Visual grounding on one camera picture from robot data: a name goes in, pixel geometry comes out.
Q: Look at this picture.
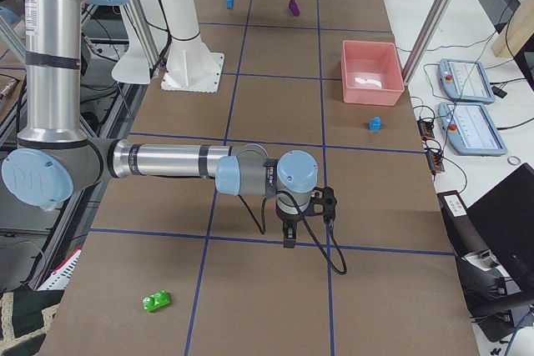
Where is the lower teach pendant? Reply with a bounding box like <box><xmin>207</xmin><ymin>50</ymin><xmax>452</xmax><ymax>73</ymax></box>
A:
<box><xmin>438</xmin><ymin>102</ymin><xmax>507</xmax><ymax>156</ymax></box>

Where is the pink plastic box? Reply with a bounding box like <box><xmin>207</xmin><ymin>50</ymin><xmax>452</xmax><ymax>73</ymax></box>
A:
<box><xmin>340</xmin><ymin>40</ymin><xmax>405</xmax><ymax>107</ymax></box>

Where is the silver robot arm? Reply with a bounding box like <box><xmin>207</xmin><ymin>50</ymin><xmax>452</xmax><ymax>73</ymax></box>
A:
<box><xmin>1</xmin><ymin>0</ymin><xmax>326</xmax><ymax>248</ymax></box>

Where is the orange black circuit board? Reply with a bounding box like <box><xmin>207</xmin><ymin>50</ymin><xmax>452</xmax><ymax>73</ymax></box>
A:
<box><xmin>426</xmin><ymin>148</ymin><xmax>445</xmax><ymax>175</ymax></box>

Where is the white camera pillar with base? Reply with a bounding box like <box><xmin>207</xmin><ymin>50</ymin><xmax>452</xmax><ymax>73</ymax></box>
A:
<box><xmin>161</xmin><ymin>0</ymin><xmax>224</xmax><ymax>93</ymax></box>

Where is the upper teach pendant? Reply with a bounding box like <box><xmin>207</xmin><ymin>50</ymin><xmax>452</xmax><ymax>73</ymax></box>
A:
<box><xmin>438</xmin><ymin>58</ymin><xmax>495</xmax><ymax>104</ymax></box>

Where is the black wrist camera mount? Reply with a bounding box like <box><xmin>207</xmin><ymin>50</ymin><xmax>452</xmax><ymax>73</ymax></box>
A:
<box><xmin>305</xmin><ymin>187</ymin><xmax>337</xmax><ymax>225</ymax></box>

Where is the teach pendant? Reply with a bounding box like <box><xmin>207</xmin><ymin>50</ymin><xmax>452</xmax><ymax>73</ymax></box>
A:
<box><xmin>438</xmin><ymin>58</ymin><xmax>495</xmax><ymax>104</ymax></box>
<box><xmin>438</xmin><ymin>102</ymin><xmax>507</xmax><ymax>156</ymax></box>

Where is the purple block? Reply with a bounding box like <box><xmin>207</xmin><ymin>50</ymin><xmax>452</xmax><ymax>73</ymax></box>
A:
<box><xmin>288</xmin><ymin>0</ymin><xmax>300</xmax><ymax>17</ymax></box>

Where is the small black circuit board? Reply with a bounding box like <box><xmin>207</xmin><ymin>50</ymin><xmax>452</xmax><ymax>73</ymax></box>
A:
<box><xmin>417</xmin><ymin>119</ymin><xmax>435</xmax><ymax>140</ymax></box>

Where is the small blue block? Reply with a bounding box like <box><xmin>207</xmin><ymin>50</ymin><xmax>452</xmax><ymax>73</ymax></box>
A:
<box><xmin>369</xmin><ymin>116</ymin><xmax>382</xmax><ymax>132</ymax></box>

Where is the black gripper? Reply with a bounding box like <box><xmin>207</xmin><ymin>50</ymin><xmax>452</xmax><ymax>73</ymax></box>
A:
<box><xmin>276</xmin><ymin>208</ymin><xmax>303</xmax><ymax>248</ymax></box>

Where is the green two-stud block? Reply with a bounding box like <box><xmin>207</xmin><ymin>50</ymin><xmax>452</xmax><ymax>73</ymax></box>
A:
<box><xmin>143</xmin><ymin>290</ymin><xmax>171</xmax><ymax>313</ymax></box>

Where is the black braided right cable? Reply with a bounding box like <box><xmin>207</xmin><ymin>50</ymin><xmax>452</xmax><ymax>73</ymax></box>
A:
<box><xmin>239</xmin><ymin>191</ymin><xmax>348</xmax><ymax>276</ymax></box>

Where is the aluminium frame post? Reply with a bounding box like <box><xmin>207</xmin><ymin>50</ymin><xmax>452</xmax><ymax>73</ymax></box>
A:
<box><xmin>402</xmin><ymin>0</ymin><xmax>451</xmax><ymax>86</ymax></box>

